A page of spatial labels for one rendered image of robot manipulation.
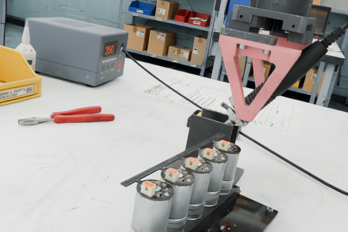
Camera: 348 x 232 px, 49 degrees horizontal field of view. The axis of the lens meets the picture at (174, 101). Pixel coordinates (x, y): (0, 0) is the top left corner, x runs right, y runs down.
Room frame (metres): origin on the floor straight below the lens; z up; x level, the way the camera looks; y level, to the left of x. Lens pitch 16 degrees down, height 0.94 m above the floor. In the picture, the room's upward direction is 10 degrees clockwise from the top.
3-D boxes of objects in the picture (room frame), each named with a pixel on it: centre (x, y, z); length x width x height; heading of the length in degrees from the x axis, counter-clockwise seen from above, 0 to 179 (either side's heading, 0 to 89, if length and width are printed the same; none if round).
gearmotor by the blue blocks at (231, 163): (0.32, -0.05, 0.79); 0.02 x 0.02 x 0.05
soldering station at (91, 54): (0.70, 0.19, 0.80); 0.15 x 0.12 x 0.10; 76
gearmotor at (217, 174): (0.30, -0.04, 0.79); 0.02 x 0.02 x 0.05
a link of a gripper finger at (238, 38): (0.35, -0.07, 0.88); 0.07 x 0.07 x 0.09; 69
